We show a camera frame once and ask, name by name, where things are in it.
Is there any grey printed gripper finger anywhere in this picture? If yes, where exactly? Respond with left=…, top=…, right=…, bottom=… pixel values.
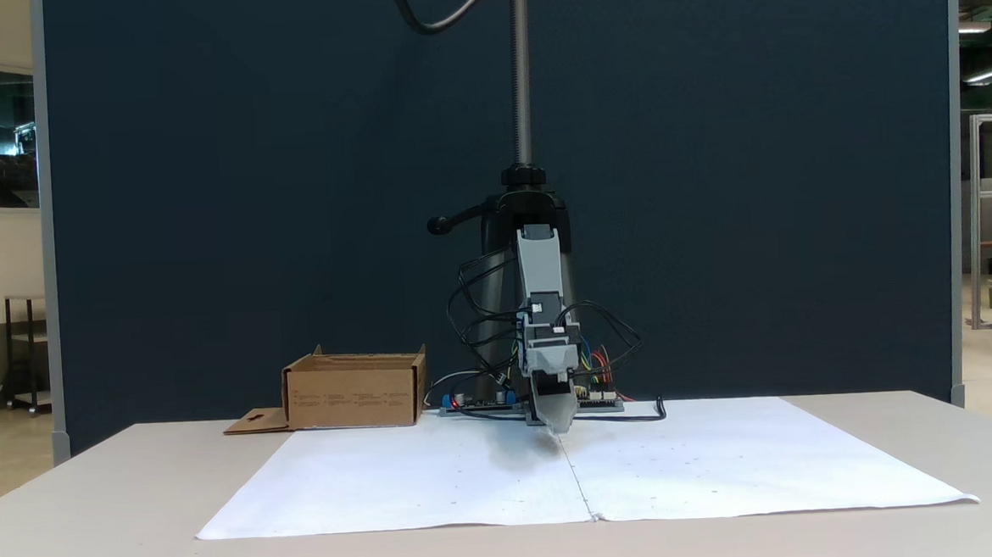
left=532, top=385, right=581, bottom=437

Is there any blue power circuit board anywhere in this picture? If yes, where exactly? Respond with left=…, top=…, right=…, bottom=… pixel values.
left=438, top=386, right=526, bottom=420

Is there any white paper sheet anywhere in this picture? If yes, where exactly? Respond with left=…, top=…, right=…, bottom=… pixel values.
left=191, top=405, right=595, bottom=543
left=558, top=384, right=982, bottom=528

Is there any brown cardboard box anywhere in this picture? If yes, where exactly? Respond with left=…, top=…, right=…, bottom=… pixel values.
left=219, top=340, right=431, bottom=436

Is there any dark blue partition panel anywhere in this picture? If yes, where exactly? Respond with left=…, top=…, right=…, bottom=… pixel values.
left=29, top=0, right=980, bottom=462

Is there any black shelf cart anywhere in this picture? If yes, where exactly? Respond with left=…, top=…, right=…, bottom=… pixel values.
left=0, top=293, right=53, bottom=418

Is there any circuit board with jumper wires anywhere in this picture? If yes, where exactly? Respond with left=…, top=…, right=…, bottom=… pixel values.
left=577, top=382, right=626, bottom=415

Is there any orange jumper wire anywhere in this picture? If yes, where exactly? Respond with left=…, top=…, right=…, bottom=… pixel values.
left=591, top=347, right=620, bottom=392

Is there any black servo wire loop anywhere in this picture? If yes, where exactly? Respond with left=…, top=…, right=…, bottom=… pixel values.
left=561, top=298, right=644, bottom=369

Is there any black power cable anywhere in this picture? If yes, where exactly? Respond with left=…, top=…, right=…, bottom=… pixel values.
left=456, top=395, right=668, bottom=433

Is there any black servo wire bundle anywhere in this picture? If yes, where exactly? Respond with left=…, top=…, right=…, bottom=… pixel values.
left=444, top=256, right=526, bottom=382

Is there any thin grey cable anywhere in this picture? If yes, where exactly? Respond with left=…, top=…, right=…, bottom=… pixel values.
left=421, top=369, right=491, bottom=409

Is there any black camera stand with pole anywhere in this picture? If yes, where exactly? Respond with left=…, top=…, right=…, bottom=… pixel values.
left=415, top=0, right=583, bottom=405

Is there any thick grey camera cable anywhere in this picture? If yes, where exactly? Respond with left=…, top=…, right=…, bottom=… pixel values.
left=387, top=0, right=519, bottom=39

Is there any framed wall window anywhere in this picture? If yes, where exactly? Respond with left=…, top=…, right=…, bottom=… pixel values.
left=0, top=57, right=42, bottom=219

